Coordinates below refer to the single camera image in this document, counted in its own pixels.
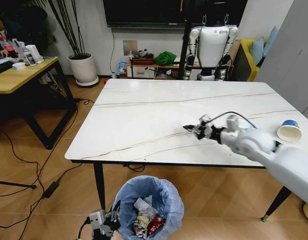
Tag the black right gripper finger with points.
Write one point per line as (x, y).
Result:
(193, 127)
(200, 135)

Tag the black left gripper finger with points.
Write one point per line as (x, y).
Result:
(118, 208)
(112, 212)

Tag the trash bin with blue bag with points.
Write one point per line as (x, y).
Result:
(168, 200)

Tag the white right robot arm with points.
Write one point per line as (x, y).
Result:
(283, 160)

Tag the pale blue crumpled trash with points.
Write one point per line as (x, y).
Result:
(247, 124)

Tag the white crumpled paper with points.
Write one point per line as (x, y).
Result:
(143, 203)

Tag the yellow and white wrapper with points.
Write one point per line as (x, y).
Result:
(141, 222)

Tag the black tapered table leg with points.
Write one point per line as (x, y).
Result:
(277, 203)
(100, 185)

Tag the white marble table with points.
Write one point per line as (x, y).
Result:
(156, 120)

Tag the red shiny snack wrapper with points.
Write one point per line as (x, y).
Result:
(156, 223)

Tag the black power adapter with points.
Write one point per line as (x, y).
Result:
(51, 190)

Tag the green cloth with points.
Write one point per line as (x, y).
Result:
(165, 58)

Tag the blue and white paper cup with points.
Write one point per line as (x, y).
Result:
(289, 131)

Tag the low wooden cabinet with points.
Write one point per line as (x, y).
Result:
(141, 71)

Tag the black stand pole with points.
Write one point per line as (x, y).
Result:
(184, 50)

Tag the yellow armchair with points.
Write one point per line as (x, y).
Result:
(246, 62)

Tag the white humanoid robot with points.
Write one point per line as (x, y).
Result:
(211, 47)

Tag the panda plush toy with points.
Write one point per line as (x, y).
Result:
(144, 53)

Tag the blue snack pack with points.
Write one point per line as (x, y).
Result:
(122, 68)

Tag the light blue cushion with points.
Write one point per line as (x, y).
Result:
(257, 51)
(271, 40)

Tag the black tripod leg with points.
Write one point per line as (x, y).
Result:
(16, 184)

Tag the grey cabinet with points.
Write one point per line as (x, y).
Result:
(291, 55)

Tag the white round plant pot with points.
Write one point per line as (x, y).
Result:
(82, 68)

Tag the dark tall plant stems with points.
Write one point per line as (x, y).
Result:
(71, 27)

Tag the black keyboard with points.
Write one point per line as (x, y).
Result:
(1, 66)

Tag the clear plastic bag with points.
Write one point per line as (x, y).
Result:
(18, 48)

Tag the cola bottle with red label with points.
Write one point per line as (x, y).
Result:
(9, 48)

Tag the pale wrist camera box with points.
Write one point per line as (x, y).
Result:
(205, 119)

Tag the silver wall plate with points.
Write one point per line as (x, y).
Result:
(130, 48)

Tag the black wall television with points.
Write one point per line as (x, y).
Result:
(173, 12)

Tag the wooden desk with black frame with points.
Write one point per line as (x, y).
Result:
(26, 77)

